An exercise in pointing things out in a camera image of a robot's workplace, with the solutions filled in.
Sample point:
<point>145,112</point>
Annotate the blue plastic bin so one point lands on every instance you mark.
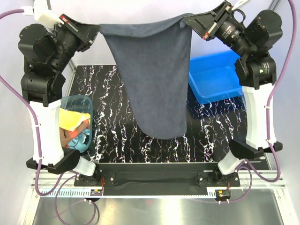
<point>213,77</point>

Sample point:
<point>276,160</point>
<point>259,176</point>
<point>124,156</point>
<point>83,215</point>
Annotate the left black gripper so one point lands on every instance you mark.
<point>86,32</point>

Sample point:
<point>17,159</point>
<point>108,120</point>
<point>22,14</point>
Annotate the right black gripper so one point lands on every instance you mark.
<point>205,24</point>

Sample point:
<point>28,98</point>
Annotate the brown towel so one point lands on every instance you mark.
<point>67,136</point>

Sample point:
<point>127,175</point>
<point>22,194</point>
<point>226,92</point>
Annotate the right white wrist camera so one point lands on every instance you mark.
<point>239,4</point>

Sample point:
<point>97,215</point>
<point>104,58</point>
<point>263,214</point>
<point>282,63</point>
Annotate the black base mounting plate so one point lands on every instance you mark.
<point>157,173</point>

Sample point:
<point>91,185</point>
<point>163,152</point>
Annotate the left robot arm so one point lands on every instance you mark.
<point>47,51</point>

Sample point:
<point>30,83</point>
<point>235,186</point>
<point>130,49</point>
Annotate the yellow towel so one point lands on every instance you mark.
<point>70,120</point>

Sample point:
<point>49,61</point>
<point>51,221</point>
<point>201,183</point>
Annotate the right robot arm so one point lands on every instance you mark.
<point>256,71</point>

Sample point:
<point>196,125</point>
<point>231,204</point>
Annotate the aluminium rail with cable duct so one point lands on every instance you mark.
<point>193,189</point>

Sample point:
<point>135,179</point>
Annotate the dark grey-blue towel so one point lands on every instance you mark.
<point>153,61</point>

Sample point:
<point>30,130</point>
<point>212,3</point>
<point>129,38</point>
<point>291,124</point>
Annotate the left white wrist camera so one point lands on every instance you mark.
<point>42,14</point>

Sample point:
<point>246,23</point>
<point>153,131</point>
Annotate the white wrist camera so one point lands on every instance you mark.
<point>239,4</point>
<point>42,14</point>

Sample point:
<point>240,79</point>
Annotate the clear teal plastic bin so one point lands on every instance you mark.
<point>78,103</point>

